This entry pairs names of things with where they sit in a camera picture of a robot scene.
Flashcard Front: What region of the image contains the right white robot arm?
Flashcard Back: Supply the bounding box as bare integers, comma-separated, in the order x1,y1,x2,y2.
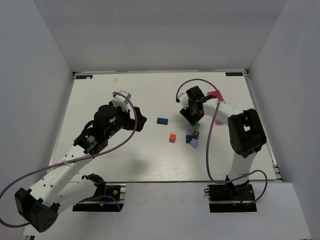
175,86,267,187

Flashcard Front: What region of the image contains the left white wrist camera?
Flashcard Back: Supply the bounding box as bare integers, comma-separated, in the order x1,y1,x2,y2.
109,90,132,112

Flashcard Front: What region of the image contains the grey wood block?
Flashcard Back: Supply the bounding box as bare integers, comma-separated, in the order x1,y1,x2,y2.
192,130,200,140

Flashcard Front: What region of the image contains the dark blue wood block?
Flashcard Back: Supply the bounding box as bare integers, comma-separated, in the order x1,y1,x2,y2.
156,117,169,125

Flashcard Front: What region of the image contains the right blue table label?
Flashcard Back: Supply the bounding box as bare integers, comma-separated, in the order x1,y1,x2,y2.
225,72,243,77

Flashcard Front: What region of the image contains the red wood block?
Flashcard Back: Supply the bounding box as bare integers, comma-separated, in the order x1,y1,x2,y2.
169,133,177,143

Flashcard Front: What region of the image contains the green wood block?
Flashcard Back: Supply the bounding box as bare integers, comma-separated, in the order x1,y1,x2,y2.
193,122,200,130

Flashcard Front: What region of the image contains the lilac wood block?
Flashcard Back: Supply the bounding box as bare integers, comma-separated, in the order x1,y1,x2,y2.
189,138,199,149

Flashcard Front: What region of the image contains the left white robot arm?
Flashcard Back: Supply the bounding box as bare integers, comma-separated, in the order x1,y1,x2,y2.
14,104,147,233

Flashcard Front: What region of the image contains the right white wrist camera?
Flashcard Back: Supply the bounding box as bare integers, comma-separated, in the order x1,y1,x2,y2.
175,92,190,110

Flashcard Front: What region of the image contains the purple cable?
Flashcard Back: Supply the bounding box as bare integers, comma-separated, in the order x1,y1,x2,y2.
0,91,140,228
175,78,268,206

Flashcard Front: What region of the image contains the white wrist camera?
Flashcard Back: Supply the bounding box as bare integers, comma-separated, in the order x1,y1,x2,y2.
175,92,190,110
109,90,132,112

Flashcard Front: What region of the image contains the left blue table label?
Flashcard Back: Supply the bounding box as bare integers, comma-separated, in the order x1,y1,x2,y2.
75,75,93,80

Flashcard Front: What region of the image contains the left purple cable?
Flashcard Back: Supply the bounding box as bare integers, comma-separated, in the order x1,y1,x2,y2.
0,91,140,228

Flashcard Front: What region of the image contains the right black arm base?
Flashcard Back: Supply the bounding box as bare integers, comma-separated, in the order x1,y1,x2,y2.
204,184,257,213

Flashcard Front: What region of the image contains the blue table label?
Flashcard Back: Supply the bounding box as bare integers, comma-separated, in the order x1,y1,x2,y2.
75,75,93,80
225,72,243,77

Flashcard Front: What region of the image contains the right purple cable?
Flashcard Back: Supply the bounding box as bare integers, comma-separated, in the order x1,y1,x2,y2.
175,78,268,206

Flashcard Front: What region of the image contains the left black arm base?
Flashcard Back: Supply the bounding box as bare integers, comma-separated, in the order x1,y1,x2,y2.
72,183,126,213

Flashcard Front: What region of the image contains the pink plastic box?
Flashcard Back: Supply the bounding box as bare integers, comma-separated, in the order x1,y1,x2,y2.
206,90,225,125

